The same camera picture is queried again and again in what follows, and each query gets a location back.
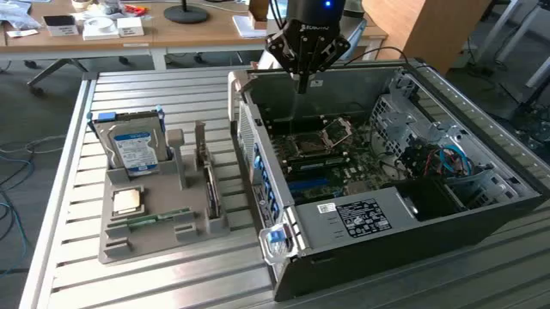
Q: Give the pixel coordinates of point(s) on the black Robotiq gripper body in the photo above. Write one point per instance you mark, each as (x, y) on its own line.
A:
(315, 19)

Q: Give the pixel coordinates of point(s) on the green graphics card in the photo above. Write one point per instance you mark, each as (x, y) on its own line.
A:
(212, 193)

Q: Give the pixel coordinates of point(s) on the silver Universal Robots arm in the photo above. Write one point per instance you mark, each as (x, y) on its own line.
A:
(356, 38)

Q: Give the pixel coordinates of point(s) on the white paper stack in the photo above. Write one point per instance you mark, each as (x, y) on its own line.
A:
(246, 29)

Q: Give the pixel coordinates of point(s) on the brown cardboard box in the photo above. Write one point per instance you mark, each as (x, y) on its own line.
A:
(257, 9)

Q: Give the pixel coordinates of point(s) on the wooden office desk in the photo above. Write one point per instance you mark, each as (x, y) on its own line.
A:
(214, 35)
(64, 43)

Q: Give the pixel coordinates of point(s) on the black plastic case clip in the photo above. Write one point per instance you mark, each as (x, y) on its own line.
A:
(257, 122)

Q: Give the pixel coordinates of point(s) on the metal socket cover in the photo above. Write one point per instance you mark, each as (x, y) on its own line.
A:
(339, 132)

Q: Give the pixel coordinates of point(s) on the black round lamp base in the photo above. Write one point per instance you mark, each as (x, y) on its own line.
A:
(186, 16)

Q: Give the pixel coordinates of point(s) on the metal disk bay cage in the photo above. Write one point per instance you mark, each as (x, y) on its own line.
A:
(399, 128)

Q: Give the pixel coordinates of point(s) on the CPU socket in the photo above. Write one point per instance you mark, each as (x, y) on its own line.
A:
(308, 145)

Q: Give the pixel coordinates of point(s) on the installed RAM stick white label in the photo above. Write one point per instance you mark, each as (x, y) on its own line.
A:
(317, 164)

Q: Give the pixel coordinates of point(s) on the green motherboard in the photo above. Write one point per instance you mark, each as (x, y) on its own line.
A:
(364, 167)

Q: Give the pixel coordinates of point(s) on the plain white box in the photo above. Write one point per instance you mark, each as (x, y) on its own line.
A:
(130, 27)

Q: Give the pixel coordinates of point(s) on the red orange small tool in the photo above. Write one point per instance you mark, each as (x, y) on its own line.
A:
(136, 9)

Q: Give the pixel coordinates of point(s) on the long expansion slot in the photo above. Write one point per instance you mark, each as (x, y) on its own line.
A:
(308, 185)

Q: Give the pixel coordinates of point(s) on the flat white box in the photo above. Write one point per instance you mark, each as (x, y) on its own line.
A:
(100, 35)

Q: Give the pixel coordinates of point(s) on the white tape roll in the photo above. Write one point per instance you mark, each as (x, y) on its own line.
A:
(98, 24)

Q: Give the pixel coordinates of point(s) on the hard disk blue caddy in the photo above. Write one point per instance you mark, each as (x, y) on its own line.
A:
(132, 145)

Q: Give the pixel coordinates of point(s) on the beige tape roll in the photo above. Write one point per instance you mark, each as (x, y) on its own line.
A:
(80, 4)

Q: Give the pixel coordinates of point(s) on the white box black top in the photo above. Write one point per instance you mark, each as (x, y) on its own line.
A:
(64, 30)

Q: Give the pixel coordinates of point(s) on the grey parts rack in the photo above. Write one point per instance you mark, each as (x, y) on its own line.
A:
(162, 199)

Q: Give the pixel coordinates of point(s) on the grey power supply unit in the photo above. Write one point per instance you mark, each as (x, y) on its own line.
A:
(313, 225)

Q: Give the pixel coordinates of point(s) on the blue latch tab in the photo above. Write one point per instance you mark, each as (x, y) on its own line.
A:
(275, 236)

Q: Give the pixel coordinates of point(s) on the silver CPU chip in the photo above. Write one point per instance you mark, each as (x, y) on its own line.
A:
(126, 201)

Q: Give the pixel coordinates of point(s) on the green RAM stick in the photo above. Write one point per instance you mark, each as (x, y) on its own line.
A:
(145, 219)

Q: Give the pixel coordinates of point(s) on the white label card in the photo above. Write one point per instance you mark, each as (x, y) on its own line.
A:
(21, 33)

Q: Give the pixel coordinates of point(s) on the clear plastic bag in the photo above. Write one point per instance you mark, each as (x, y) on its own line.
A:
(17, 16)

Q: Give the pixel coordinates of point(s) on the black open PC case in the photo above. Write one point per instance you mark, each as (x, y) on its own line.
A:
(385, 257)

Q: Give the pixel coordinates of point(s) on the metal disk bay bracket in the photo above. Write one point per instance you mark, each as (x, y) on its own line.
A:
(484, 190)

